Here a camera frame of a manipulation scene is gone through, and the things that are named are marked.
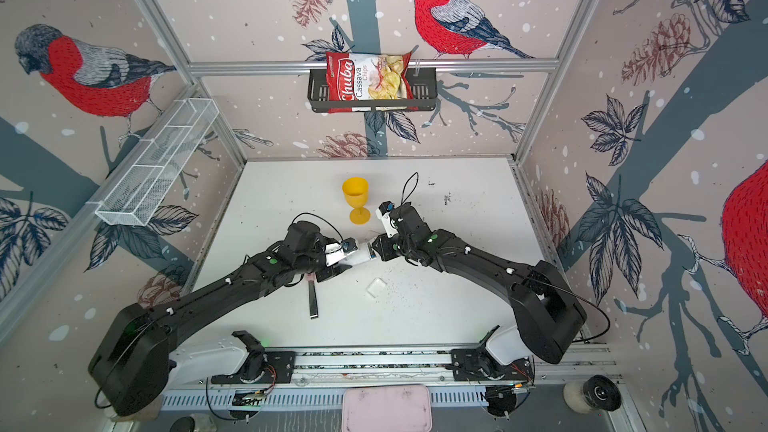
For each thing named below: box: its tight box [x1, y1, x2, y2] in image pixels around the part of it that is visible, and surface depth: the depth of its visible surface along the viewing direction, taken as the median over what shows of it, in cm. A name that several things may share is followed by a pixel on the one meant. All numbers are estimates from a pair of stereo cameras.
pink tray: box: [342, 384, 433, 432], surface depth 67 cm
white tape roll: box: [563, 374, 622, 414], surface depth 62 cm
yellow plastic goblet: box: [342, 177, 371, 225], surface depth 95 cm
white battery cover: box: [366, 277, 387, 298], surface depth 90 cm
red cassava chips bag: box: [326, 51, 417, 113], surface depth 89 cm
